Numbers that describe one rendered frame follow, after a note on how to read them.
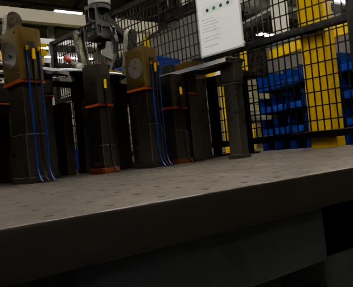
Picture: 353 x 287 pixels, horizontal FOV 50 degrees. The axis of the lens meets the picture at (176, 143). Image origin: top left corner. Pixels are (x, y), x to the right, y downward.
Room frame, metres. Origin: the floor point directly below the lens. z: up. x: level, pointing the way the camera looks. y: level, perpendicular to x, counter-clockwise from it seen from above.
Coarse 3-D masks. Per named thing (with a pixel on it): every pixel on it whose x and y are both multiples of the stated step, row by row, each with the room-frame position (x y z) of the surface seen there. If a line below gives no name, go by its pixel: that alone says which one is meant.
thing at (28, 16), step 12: (0, 12) 6.38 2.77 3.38; (24, 12) 6.59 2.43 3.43; (36, 12) 6.70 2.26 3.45; (48, 12) 6.81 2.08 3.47; (60, 12) 6.93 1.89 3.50; (48, 24) 6.91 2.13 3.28; (60, 24) 6.97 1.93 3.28; (72, 24) 7.04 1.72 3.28; (84, 24) 7.16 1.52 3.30; (120, 24) 7.55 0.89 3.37; (156, 24) 7.99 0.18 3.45
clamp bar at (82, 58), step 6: (78, 36) 1.37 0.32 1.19; (78, 42) 1.37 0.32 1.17; (84, 42) 1.39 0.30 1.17; (78, 48) 1.37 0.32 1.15; (84, 48) 1.39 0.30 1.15; (78, 54) 1.37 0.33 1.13; (84, 54) 1.39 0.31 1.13; (78, 60) 1.37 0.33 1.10; (84, 60) 1.38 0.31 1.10; (84, 66) 1.39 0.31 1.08
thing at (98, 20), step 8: (88, 8) 1.23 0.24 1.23; (96, 8) 1.23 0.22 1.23; (104, 8) 1.25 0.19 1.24; (88, 16) 1.23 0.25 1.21; (96, 16) 1.23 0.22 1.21; (104, 16) 1.26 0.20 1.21; (88, 24) 1.24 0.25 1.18; (96, 24) 1.21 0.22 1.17; (104, 24) 1.23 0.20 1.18; (112, 24) 1.27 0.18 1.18; (88, 32) 1.24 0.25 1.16; (96, 32) 1.21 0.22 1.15; (104, 32) 1.24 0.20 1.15; (112, 32) 1.26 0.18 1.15; (88, 40) 1.25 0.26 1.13; (96, 40) 1.27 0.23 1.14; (104, 40) 1.27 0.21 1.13
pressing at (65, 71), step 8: (0, 64) 0.91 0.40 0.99; (0, 72) 1.02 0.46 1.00; (48, 72) 1.08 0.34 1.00; (56, 72) 1.09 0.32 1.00; (64, 72) 1.10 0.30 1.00; (72, 72) 1.10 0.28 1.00; (80, 72) 1.11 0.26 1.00; (112, 72) 1.14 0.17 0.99; (56, 80) 1.19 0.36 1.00; (64, 80) 1.20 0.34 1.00; (72, 80) 1.21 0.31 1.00; (120, 80) 1.29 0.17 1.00
